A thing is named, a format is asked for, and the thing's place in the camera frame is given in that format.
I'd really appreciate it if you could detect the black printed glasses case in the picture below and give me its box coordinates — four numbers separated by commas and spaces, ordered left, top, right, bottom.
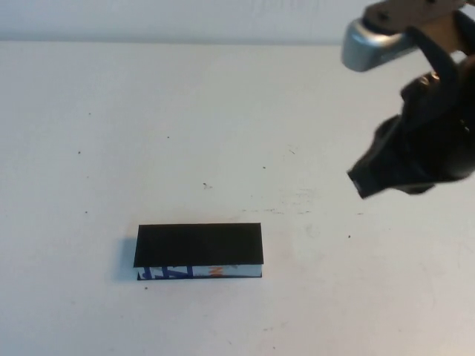
132, 222, 266, 283

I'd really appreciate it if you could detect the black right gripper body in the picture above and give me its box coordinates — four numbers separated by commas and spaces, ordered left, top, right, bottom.
399, 70, 475, 197

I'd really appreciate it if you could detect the tan camera mounting bracket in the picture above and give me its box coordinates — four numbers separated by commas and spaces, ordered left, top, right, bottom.
361, 0, 469, 53

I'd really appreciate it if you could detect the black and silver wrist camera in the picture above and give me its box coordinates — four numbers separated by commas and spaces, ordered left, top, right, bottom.
340, 15, 422, 72

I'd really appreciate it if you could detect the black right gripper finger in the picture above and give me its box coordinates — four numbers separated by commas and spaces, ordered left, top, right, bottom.
347, 114, 408, 174
347, 148, 409, 200

